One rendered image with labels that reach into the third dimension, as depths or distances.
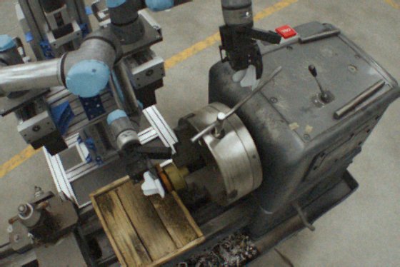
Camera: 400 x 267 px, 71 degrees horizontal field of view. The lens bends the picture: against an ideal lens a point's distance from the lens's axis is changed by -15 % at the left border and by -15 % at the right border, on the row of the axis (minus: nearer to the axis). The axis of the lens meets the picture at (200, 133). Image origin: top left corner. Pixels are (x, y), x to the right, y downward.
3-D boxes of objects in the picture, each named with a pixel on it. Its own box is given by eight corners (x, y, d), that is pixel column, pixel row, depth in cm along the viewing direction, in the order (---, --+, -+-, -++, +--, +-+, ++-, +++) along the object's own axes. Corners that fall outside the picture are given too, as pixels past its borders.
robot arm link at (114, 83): (86, 16, 95) (123, 111, 135) (76, 38, 88) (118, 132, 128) (120, 12, 93) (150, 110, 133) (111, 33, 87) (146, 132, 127)
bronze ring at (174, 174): (178, 152, 101) (151, 165, 98) (193, 175, 97) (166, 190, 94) (180, 165, 109) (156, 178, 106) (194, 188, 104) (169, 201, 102)
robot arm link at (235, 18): (240, -1, 78) (260, 5, 72) (242, 15, 81) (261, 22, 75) (216, 6, 76) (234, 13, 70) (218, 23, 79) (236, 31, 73)
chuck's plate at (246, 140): (206, 133, 128) (212, 82, 100) (251, 199, 115) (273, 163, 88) (198, 136, 127) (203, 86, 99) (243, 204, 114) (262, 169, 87)
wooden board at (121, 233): (158, 165, 128) (157, 160, 125) (205, 241, 110) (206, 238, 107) (91, 198, 120) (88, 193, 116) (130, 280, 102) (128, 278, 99)
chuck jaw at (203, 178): (214, 160, 101) (236, 187, 94) (215, 169, 105) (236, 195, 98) (182, 176, 98) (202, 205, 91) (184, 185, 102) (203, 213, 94)
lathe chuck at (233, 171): (198, 136, 127) (203, 86, 99) (243, 204, 114) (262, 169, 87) (178, 146, 124) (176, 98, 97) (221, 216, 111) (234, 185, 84)
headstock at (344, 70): (304, 76, 155) (323, 13, 123) (369, 145, 132) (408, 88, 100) (202, 126, 139) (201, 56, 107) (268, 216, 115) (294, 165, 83)
